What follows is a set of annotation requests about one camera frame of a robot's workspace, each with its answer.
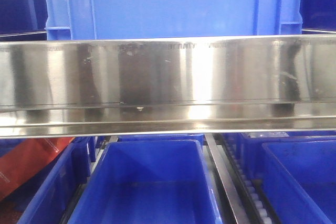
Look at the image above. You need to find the rear blue bin centre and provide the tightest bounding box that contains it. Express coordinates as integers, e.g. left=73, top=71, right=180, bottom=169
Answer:
left=118, top=133, right=205, bottom=145

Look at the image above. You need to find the blue bin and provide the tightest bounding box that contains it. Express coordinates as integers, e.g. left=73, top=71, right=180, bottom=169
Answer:
left=239, top=130, right=335, bottom=179
left=262, top=141, right=335, bottom=223
left=118, top=133, right=205, bottom=145
left=1, top=136, right=97, bottom=223
left=69, top=140, right=222, bottom=223

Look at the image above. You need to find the rear blue bin right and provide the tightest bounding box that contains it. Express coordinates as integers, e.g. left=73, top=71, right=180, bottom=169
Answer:
left=239, top=130, right=335, bottom=179

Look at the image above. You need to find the left blue bin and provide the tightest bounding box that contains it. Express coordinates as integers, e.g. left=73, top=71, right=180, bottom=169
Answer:
left=1, top=136, right=97, bottom=223

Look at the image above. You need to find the red bag in bin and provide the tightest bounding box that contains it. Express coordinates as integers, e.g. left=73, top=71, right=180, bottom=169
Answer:
left=1, top=137, right=75, bottom=200

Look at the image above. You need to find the large blue plastic crate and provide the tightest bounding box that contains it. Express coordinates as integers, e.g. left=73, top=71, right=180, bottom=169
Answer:
left=46, top=0, right=302, bottom=40

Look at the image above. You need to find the white roller track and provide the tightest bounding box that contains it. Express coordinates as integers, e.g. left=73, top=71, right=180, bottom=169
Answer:
left=221, top=133, right=281, bottom=223

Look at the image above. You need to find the dark blue crate left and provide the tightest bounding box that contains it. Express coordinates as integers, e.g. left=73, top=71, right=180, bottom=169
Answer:
left=1, top=0, right=47, bottom=35

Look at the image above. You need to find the dark blue crate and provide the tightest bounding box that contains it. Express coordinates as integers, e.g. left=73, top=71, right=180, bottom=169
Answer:
left=301, top=0, right=335, bottom=32
left=1, top=0, right=47, bottom=35

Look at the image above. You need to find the dark blue crate right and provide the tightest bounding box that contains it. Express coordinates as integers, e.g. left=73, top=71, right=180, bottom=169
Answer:
left=301, top=0, right=335, bottom=32

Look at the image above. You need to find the stainless steel shelf rail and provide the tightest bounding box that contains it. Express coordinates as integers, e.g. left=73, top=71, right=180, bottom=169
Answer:
left=1, top=34, right=335, bottom=138

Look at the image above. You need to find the metal shelf divider rail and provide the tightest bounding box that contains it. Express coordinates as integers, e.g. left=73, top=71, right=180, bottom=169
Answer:
left=205, top=133, right=250, bottom=223

